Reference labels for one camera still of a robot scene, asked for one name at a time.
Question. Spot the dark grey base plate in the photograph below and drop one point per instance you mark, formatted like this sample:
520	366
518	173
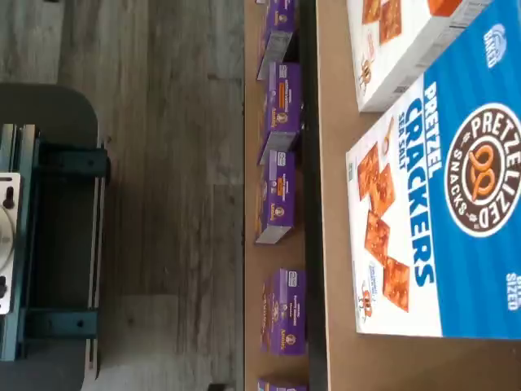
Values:
61	106

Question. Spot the purple Annie's box orange band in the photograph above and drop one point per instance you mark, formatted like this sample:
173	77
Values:
278	187

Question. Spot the purple Annie's chocolate bunnies box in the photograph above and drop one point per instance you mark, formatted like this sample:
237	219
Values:
289	309

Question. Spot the purple Annie's hidden veggies box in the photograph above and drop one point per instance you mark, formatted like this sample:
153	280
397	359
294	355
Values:
285	97

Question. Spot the purple Annie's snack box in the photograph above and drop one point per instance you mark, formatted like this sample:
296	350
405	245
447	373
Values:
281	16

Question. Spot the wooden shelf board under cracker boxes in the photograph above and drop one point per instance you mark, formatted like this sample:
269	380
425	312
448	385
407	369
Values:
335	203

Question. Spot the blue sea salt pretzel crackers box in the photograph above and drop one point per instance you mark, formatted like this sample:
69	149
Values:
468	264

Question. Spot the teal metal base frame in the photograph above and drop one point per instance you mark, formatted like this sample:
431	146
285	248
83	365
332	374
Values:
61	163

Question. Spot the orange cheddar pretzel crackers box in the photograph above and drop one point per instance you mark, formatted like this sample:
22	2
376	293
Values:
390	61

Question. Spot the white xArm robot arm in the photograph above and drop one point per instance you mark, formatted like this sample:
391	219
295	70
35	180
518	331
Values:
5	236

